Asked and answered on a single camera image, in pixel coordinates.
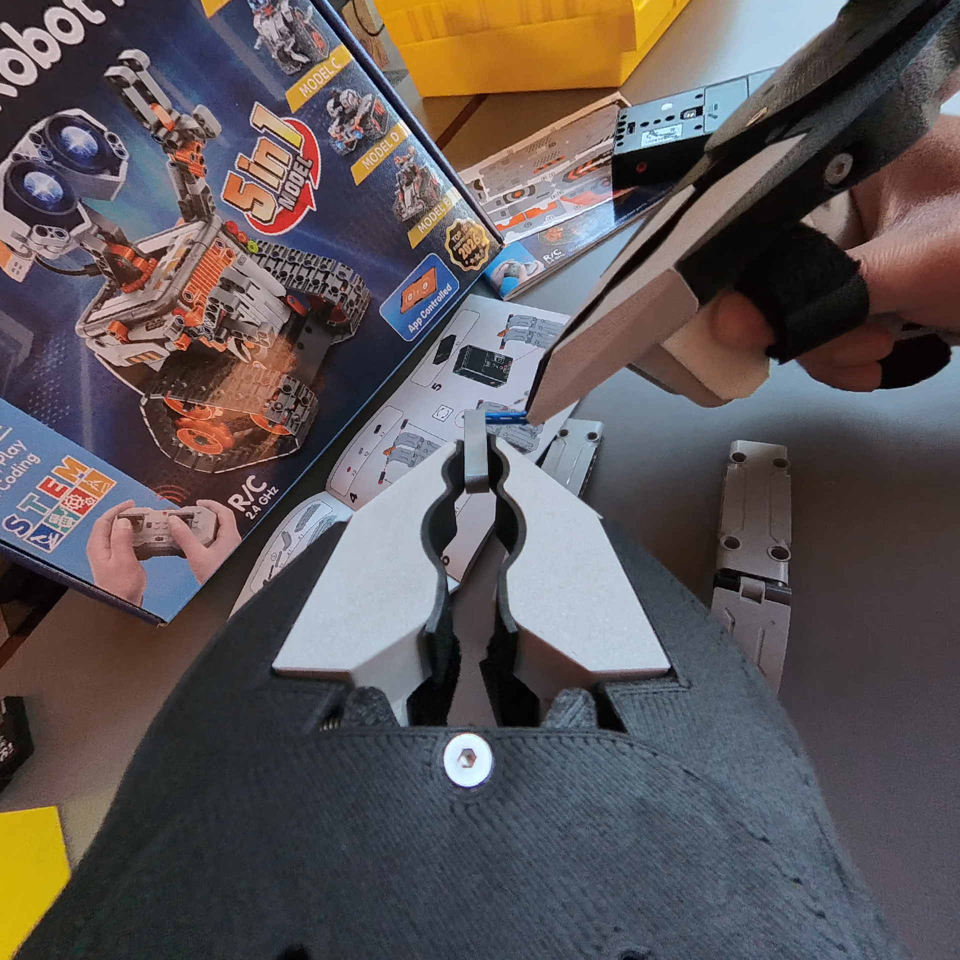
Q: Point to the small grey toy brick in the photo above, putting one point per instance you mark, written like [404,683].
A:
[477,457]

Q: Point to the open instruction booklet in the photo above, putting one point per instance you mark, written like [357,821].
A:
[420,375]

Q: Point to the small black box blue stripe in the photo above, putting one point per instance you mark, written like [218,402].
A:
[11,742]

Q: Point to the grey desk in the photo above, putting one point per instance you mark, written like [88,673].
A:
[862,525]

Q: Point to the yellow plastic bin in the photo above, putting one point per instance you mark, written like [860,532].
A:
[30,885]
[525,45]

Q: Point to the person's right hand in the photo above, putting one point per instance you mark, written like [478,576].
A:
[915,247]

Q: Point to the blue cover booklet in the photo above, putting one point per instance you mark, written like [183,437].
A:
[540,262]

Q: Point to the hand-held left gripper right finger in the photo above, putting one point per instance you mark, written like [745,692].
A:
[577,600]

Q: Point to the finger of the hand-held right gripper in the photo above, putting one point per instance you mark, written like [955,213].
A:
[637,285]

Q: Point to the printed sticker sheet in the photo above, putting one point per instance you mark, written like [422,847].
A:
[540,157]

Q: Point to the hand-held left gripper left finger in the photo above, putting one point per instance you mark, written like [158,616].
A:
[360,600]

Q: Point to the black electronic module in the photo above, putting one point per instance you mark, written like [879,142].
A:
[660,142]

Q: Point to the grey toy panel assembly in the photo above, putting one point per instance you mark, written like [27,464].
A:
[754,525]
[574,457]

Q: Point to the blue toy pin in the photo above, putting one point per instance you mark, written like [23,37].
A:
[506,415]

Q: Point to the blue toy robot kit box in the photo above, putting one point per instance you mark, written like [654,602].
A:
[187,337]

